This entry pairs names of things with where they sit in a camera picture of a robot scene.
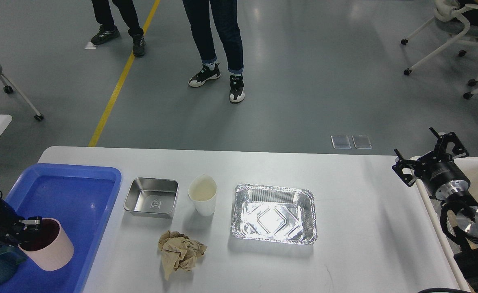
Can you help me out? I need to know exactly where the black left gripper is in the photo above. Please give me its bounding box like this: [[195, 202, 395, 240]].
[[0, 198, 42, 247]]

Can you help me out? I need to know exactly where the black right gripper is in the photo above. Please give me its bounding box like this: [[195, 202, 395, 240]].
[[393, 127, 471, 201]]

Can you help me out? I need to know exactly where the pink mug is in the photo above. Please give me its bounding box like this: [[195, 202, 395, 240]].
[[18, 218, 74, 271]]

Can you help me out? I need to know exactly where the stainless steel rectangular container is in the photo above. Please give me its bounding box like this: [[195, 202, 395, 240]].
[[123, 177, 179, 219]]

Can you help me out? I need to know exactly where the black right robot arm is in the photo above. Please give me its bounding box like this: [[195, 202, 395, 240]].
[[392, 127, 478, 292]]

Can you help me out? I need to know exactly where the white plastic bin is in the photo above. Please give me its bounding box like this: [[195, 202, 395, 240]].
[[412, 157, 478, 291]]

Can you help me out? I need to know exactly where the blue plastic tray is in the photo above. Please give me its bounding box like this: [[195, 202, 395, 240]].
[[0, 163, 122, 293]]

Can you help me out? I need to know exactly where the floor socket plate right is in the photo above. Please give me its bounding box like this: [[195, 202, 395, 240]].
[[351, 135, 373, 149]]

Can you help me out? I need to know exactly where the floor socket plate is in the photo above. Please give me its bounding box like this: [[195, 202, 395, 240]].
[[351, 135, 373, 149], [331, 135, 351, 150]]

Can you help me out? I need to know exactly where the floor socket plate left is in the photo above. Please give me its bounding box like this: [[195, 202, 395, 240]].
[[331, 135, 351, 150]]

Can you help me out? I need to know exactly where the crumpled brown paper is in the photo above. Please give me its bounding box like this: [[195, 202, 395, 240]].
[[158, 230, 207, 281]]

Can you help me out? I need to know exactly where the white office chair right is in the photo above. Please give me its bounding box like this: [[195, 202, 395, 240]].
[[401, 0, 478, 76]]

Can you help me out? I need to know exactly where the aluminium foil tray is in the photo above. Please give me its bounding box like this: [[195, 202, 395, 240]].
[[231, 184, 318, 245]]

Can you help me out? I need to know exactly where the white paper cup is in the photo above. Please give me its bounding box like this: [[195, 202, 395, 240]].
[[188, 174, 218, 216]]

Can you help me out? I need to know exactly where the white paper on floor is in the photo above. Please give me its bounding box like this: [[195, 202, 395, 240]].
[[84, 42, 97, 50]]

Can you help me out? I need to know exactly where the person in black trousers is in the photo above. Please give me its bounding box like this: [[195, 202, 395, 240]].
[[90, 0, 146, 57]]

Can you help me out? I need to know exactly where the person in blue jeans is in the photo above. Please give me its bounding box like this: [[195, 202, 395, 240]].
[[182, 0, 246, 103]]

